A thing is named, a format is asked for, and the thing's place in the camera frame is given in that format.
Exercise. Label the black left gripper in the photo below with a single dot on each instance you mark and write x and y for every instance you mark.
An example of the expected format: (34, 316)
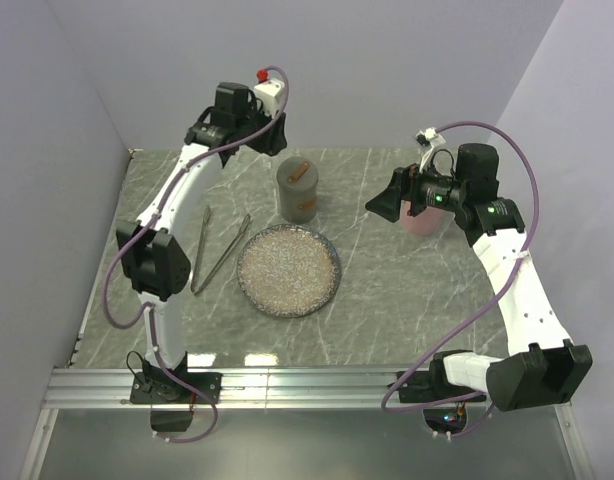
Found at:
(276, 139)

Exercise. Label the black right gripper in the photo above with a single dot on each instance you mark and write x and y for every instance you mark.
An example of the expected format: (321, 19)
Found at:
(406, 184)

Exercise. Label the grey round lid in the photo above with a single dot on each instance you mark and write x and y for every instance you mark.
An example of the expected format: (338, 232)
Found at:
(297, 173)

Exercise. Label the pink cup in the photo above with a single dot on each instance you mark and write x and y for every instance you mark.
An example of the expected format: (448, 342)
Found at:
(422, 225)

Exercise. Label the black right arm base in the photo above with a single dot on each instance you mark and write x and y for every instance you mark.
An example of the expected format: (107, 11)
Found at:
(422, 387)

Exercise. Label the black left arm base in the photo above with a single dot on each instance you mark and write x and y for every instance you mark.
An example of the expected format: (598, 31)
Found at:
(150, 391)

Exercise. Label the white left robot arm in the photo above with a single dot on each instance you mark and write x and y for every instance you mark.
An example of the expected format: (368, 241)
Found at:
(150, 254)

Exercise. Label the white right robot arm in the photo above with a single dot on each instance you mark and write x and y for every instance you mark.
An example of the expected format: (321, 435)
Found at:
(543, 366)

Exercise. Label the grey cup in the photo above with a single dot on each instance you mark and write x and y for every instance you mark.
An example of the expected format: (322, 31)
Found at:
(297, 205)

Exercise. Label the speckled ceramic plate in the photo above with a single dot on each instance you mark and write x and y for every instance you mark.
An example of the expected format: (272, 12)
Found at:
(288, 271)

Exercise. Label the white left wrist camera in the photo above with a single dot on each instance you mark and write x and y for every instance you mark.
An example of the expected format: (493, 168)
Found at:
(269, 91)

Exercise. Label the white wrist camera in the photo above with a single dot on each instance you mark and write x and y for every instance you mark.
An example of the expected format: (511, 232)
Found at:
(269, 91)
(429, 140)

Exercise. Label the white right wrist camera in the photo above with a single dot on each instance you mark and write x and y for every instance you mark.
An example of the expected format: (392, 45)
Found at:
(429, 140)

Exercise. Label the aluminium mounting rail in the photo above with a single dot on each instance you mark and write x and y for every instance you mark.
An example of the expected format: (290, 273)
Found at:
(343, 387)

